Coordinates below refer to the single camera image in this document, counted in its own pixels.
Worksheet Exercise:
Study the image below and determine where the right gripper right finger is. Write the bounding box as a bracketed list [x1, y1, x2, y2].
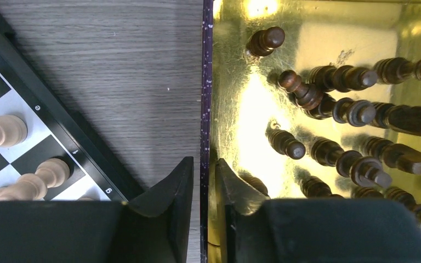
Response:
[215, 158, 266, 262]

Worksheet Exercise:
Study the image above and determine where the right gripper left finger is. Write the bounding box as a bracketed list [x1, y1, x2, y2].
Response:
[117, 156, 194, 262]

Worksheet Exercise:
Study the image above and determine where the dark chess piece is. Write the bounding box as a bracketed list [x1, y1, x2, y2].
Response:
[310, 137, 392, 188]
[303, 93, 376, 127]

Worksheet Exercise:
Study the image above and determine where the gold tin tray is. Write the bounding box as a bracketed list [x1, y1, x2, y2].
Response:
[201, 1, 421, 262]

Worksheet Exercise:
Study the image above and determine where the black white chess board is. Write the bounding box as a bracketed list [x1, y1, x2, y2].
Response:
[0, 14, 144, 201]

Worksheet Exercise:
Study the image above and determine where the light chess pawn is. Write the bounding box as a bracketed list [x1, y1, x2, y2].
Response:
[0, 115, 27, 147]
[0, 158, 70, 201]

